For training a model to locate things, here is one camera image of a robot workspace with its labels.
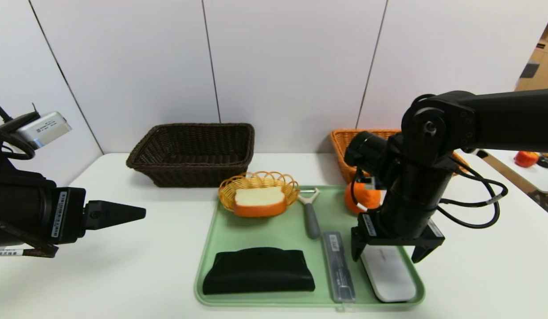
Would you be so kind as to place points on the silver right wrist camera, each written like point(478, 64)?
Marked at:
point(373, 182)

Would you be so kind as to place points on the dark glossy round item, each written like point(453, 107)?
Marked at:
point(546, 162)

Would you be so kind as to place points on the small yellow wicker basket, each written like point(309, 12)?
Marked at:
point(256, 180)

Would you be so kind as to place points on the red apple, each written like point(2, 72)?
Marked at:
point(526, 158)

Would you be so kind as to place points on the orange wicker basket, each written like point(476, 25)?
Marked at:
point(345, 150)

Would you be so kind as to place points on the dark brown wicker basket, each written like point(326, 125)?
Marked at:
point(189, 177)

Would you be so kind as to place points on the orange fruit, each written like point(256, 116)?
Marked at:
point(371, 199)

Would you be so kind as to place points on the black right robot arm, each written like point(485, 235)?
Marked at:
point(500, 115)

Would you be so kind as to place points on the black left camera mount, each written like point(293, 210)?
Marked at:
point(12, 173)

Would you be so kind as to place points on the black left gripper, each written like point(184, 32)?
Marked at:
point(66, 214)

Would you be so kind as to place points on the wooden cabinet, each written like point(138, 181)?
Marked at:
point(544, 66)

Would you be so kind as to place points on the light green plastic tray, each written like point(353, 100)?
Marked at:
point(274, 230)

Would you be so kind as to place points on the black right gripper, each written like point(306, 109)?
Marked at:
point(391, 234)

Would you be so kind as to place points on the toy bread slice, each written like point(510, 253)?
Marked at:
point(258, 201)

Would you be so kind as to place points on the black folded cloth pouch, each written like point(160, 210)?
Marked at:
point(256, 274)

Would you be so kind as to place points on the white oblong case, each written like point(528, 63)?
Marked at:
point(389, 277)

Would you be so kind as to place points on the clear grey cutlery case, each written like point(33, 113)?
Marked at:
point(338, 270)

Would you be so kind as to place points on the grey cabinet sign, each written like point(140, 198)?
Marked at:
point(529, 71)

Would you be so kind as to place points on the white side table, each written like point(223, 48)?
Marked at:
point(522, 177)

